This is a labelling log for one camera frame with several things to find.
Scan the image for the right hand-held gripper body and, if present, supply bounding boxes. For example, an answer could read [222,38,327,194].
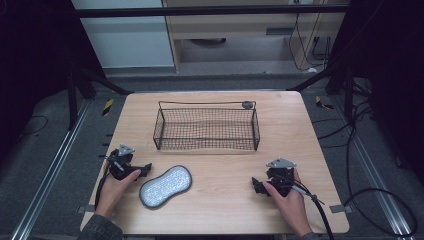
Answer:
[263,157,298,198]

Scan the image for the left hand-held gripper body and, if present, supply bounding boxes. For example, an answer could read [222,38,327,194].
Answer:
[107,143,145,182]

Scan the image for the grey scrubbing sponge pad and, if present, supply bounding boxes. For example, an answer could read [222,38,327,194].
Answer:
[138,164,194,210]

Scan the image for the black wire mesh basket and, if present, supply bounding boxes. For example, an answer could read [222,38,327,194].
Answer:
[152,100,261,152]

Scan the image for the person's left hand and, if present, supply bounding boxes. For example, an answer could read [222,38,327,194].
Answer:
[94,168,142,221]

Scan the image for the person's right hand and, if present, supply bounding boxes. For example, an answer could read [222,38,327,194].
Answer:
[262,168,314,238]

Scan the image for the yellow black hazard tape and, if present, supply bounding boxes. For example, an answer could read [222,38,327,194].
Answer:
[101,98,115,117]
[315,95,334,111]

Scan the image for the white cabinet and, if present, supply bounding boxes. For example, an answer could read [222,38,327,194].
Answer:
[71,0,176,70]

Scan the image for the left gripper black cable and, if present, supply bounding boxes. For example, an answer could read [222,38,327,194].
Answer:
[94,153,118,211]

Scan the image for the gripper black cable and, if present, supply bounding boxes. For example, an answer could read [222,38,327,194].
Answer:
[94,153,118,211]
[273,173,336,240]

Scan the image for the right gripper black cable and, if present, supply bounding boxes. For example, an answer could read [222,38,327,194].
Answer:
[273,173,336,240]

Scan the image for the aluminium floor rail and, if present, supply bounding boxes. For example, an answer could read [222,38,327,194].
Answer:
[9,99,92,240]
[333,96,418,240]

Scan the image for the black frame leg strut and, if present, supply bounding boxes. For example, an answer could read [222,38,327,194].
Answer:
[287,63,356,121]
[66,63,134,132]

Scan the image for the thin black floor cable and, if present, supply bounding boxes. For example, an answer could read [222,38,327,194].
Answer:
[20,114,50,137]

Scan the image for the black floor cable loop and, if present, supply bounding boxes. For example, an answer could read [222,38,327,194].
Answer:
[316,99,418,238]

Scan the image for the black hanging cables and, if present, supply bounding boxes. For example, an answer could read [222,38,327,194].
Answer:
[287,3,334,72]

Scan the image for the black metal frame bar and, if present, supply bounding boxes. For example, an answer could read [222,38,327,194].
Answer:
[73,4,350,19]

